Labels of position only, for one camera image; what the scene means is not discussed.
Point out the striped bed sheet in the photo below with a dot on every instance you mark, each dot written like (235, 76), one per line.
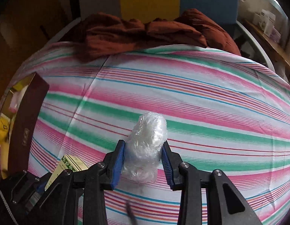
(182, 98)

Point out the clear plastic bag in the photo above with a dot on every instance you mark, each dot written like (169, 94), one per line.
(147, 140)

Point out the small purple carton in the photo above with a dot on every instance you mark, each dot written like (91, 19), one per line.
(275, 35)

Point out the cream box green leaves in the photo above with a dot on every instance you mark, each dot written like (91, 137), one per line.
(69, 163)

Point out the wooden desk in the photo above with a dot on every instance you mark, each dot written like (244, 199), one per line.
(276, 46)

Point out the white carton on desk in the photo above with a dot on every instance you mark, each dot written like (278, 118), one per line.
(264, 22)

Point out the grey yellow blue headboard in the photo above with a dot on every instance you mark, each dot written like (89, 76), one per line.
(147, 0)

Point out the black upright post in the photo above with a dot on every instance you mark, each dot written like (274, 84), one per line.
(74, 0)

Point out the white bed rail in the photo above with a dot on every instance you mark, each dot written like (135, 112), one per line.
(62, 30)
(257, 44)

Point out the brown crumpled cloth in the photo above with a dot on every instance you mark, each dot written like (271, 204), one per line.
(135, 35)

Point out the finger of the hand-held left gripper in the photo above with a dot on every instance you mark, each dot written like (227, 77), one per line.
(23, 185)
(39, 192)

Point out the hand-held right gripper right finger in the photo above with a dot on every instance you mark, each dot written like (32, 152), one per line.
(167, 168)

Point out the wooden wardrobe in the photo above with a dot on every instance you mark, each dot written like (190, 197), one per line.
(23, 28)

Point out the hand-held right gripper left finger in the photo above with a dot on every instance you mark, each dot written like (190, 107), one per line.
(119, 164)

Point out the yellow plush toy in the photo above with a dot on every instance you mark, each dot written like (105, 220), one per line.
(1, 127)

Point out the gold tin box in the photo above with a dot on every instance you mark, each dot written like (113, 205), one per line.
(25, 121)

